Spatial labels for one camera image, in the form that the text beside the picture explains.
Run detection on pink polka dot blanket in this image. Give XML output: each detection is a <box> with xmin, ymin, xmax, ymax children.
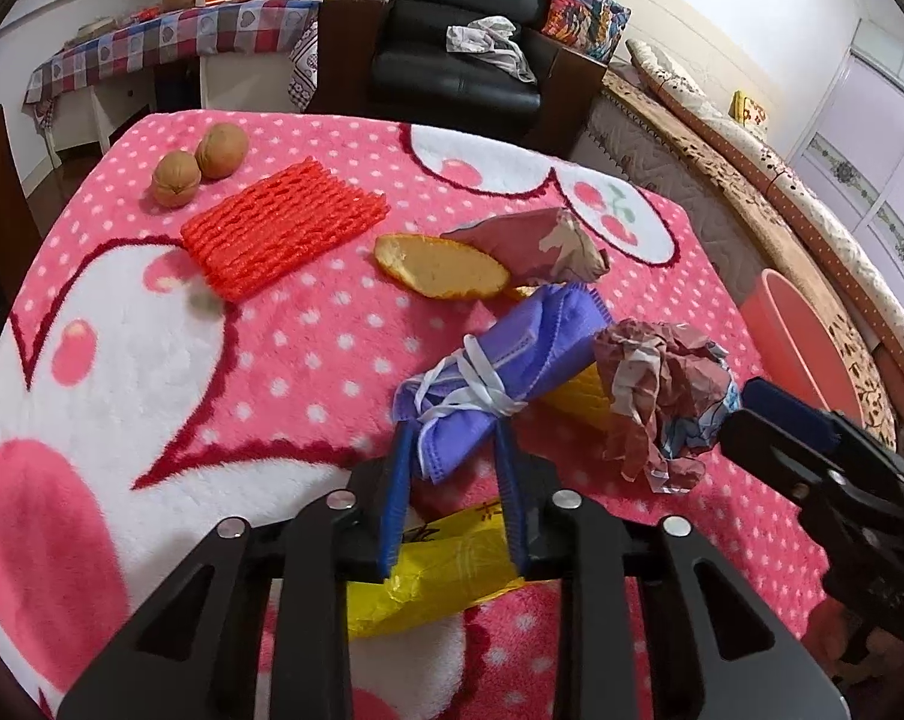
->
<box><xmin>0</xmin><ymin>109</ymin><xmax>836</xmax><ymax>720</ymax></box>

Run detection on pink plastic bucket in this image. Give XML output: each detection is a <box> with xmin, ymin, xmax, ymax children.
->
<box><xmin>738</xmin><ymin>268</ymin><xmax>866</xmax><ymax>421</ymax></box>

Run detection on blue face mask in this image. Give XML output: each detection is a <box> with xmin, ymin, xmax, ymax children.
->
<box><xmin>393</xmin><ymin>281</ymin><xmax>612</xmax><ymax>485</ymax></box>

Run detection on dark wooden side table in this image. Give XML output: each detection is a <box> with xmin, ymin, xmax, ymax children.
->
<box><xmin>0</xmin><ymin>105</ymin><xmax>44</xmax><ymax>278</ymax></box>

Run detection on grey white clothes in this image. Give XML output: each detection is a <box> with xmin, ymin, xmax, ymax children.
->
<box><xmin>446</xmin><ymin>15</ymin><xmax>537</xmax><ymax>83</ymax></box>

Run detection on white wardrobe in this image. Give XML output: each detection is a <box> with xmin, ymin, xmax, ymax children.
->
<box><xmin>789</xmin><ymin>15</ymin><xmax>904</xmax><ymax>248</ymax></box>

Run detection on bed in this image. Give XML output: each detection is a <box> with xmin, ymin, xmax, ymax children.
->
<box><xmin>572</xmin><ymin>75</ymin><xmax>903</xmax><ymax>458</ymax></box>

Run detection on patterned white cloth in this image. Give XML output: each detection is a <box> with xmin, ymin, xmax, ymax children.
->
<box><xmin>287</xmin><ymin>19</ymin><xmax>322</xmax><ymax>102</ymax></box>

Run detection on yellow plastic bag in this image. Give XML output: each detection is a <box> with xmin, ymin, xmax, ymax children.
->
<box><xmin>345</xmin><ymin>506</ymin><xmax>547</xmax><ymax>642</ymax></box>

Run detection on cream bed headboard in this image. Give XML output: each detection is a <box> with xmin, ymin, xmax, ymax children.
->
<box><xmin>572</xmin><ymin>0</ymin><xmax>779</xmax><ymax>102</ymax></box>

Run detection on printed paper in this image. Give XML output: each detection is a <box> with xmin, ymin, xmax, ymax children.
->
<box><xmin>593</xmin><ymin>319</ymin><xmax>743</xmax><ymax>494</ymax></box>

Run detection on black leather armchair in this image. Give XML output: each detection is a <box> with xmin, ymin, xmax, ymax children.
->
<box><xmin>306</xmin><ymin>0</ymin><xmax>610</xmax><ymax>158</ymax></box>

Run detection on checked heart tablecloth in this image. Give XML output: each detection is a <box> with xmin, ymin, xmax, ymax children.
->
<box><xmin>23</xmin><ymin>0</ymin><xmax>322</xmax><ymax>121</ymax></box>

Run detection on red foam net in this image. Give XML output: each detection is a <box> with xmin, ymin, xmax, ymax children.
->
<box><xmin>179</xmin><ymin>157</ymin><xmax>391</xmax><ymax>302</ymax></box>

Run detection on yellow floral pillow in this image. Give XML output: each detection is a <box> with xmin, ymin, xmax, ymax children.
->
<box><xmin>728</xmin><ymin>90</ymin><xmax>770</xmax><ymax>128</ymax></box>

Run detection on walnut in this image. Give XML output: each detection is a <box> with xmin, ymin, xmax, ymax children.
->
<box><xmin>152</xmin><ymin>151</ymin><xmax>202</xmax><ymax>207</ymax></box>
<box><xmin>195</xmin><ymin>124</ymin><xmax>249</xmax><ymax>181</ymax></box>

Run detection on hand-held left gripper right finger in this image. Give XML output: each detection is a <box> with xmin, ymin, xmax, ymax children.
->
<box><xmin>493</xmin><ymin>420</ymin><xmax>851</xmax><ymax>720</ymax></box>

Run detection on colourful patterned cushion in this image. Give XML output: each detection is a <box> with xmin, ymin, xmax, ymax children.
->
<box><xmin>540</xmin><ymin>0</ymin><xmax>633</xmax><ymax>65</ymax></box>

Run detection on crumpled red-brown paper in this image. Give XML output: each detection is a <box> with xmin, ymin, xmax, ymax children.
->
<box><xmin>441</xmin><ymin>208</ymin><xmax>612</xmax><ymax>287</ymax></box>

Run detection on white orange floral quilt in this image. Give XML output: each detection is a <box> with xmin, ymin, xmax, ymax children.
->
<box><xmin>626</xmin><ymin>37</ymin><xmax>904</xmax><ymax>368</ymax></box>

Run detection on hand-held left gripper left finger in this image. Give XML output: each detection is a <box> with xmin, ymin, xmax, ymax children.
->
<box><xmin>56</xmin><ymin>424</ymin><xmax>412</xmax><ymax>720</ymax></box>

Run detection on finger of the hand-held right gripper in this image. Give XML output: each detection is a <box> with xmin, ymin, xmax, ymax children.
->
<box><xmin>741</xmin><ymin>377</ymin><xmax>848</xmax><ymax>452</ymax></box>
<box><xmin>718</xmin><ymin>406</ymin><xmax>837</xmax><ymax>512</ymax></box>

